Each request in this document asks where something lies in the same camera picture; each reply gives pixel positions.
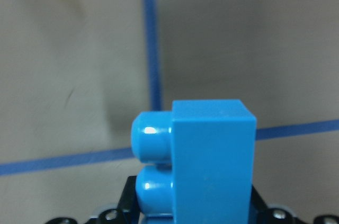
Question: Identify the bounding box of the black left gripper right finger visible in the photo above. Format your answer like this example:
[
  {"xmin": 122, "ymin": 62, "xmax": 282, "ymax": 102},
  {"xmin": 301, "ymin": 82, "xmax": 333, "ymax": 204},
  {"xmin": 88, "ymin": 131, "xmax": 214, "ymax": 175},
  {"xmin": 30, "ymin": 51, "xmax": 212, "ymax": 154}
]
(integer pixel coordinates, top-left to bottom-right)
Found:
[{"xmin": 247, "ymin": 185, "xmax": 300, "ymax": 224}]

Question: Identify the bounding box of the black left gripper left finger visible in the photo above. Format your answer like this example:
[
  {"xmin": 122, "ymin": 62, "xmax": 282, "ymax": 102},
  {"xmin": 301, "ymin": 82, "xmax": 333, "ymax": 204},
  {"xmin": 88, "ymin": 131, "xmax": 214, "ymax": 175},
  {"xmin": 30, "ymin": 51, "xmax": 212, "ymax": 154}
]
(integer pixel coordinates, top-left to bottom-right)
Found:
[{"xmin": 87, "ymin": 176, "xmax": 140, "ymax": 224}]

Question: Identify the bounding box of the blue toy block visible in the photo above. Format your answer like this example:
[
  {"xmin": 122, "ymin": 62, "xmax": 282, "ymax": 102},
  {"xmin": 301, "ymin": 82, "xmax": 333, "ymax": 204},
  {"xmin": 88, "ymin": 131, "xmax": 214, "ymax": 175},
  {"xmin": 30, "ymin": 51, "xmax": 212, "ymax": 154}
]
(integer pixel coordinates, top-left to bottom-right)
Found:
[{"xmin": 131, "ymin": 100, "xmax": 256, "ymax": 223}]

